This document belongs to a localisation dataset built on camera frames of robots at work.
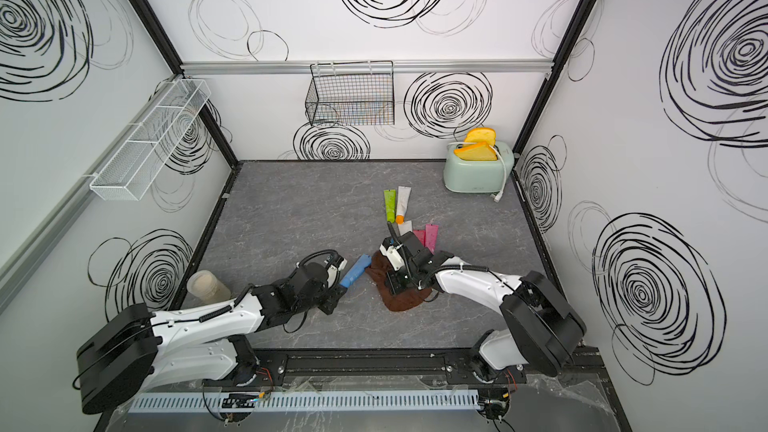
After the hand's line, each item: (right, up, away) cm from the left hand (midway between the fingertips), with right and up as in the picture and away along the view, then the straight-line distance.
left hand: (342, 289), depth 84 cm
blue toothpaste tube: (+5, +6, +7) cm, 11 cm away
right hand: (+12, +1, +1) cm, 12 cm away
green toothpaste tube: (+14, +23, +22) cm, 34 cm away
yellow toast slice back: (+44, +46, +16) cm, 66 cm away
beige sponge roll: (-35, +2, -5) cm, 35 cm away
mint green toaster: (+42, +33, +16) cm, 56 cm away
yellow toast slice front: (+42, +40, +12) cm, 60 cm away
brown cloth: (+10, +5, +1) cm, 11 cm away
